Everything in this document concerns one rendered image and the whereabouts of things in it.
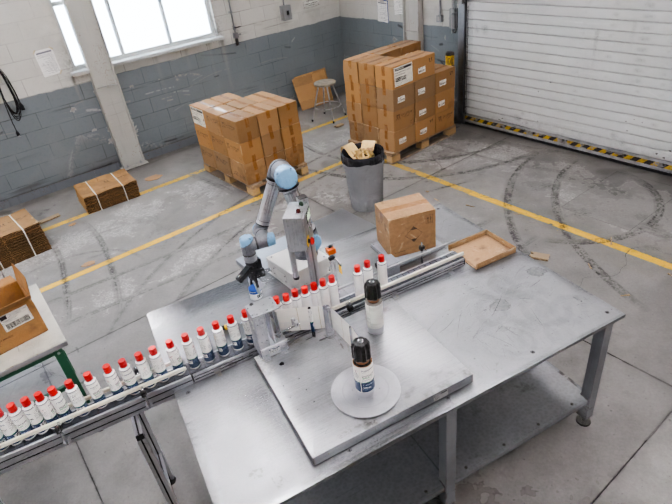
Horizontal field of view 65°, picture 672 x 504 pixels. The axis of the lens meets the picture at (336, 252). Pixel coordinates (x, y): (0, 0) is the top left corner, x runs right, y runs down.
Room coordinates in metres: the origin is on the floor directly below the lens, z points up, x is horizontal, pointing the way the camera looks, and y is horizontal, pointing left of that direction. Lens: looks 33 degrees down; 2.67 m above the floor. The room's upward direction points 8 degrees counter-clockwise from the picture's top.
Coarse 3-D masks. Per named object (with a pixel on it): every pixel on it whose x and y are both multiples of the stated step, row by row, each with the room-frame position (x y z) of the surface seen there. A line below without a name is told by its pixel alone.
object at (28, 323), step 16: (16, 272) 2.64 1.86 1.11; (0, 288) 2.63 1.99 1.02; (16, 288) 2.67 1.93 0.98; (0, 304) 2.60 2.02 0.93; (16, 304) 2.43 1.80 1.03; (32, 304) 2.48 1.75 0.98; (0, 320) 2.37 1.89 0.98; (16, 320) 2.41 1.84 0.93; (32, 320) 2.45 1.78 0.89; (0, 336) 2.34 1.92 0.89; (16, 336) 2.39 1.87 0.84; (32, 336) 2.43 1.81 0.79; (0, 352) 2.32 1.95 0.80
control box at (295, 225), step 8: (288, 208) 2.28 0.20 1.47; (296, 208) 2.27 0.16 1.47; (304, 208) 2.26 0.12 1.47; (288, 216) 2.20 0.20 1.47; (296, 216) 2.19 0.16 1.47; (304, 216) 2.21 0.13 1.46; (288, 224) 2.18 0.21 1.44; (296, 224) 2.18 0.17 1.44; (304, 224) 2.18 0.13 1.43; (288, 232) 2.18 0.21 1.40; (296, 232) 2.18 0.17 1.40; (304, 232) 2.18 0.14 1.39; (312, 232) 2.31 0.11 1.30; (288, 240) 2.19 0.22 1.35; (296, 240) 2.18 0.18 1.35; (304, 240) 2.17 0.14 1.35; (288, 248) 2.19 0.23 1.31; (296, 248) 2.18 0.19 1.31; (304, 248) 2.17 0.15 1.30
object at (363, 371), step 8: (360, 336) 1.64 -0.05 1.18; (352, 344) 1.60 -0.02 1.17; (360, 344) 1.59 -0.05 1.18; (368, 344) 1.59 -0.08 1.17; (352, 352) 1.60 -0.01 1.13; (360, 352) 1.57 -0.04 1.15; (368, 352) 1.58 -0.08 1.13; (352, 360) 1.62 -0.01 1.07; (360, 360) 1.57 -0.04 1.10; (368, 360) 1.59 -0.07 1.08; (360, 368) 1.57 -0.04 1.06; (368, 368) 1.57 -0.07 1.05; (360, 376) 1.57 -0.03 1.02; (368, 376) 1.57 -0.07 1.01; (360, 384) 1.57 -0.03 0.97; (368, 384) 1.57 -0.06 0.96; (360, 392) 1.57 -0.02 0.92; (368, 392) 1.57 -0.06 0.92
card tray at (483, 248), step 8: (480, 232) 2.78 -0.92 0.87; (488, 232) 2.78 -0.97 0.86; (464, 240) 2.73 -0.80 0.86; (472, 240) 2.75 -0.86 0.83; (480, 240) 2.74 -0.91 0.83; (488, 240) 2.73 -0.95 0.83; (496, 240) 2.72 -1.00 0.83; (504, 240) 2.66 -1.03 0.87; (448, 248) 2.69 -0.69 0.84; (456, 248) 2.69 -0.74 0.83; (464, 248) 2.68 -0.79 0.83; (472, 248) 2.67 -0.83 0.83; (480, 248) 2.65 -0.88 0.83; (488, 248) 2.64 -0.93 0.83; (496, 248) 2.63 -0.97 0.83; (504, 248) 2.62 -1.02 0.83; (512, 248) 2.56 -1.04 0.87; (464, 256) 2.59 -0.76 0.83; (472, 256) 2.58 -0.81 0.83; (480, 256) 2.57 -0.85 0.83; (488, 256) 2.56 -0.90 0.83; (496, 256) 2.51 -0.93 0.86; (504, 256) 2.53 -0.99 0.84; (472, 264) 2.50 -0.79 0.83; (480, 264) 2.46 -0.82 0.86
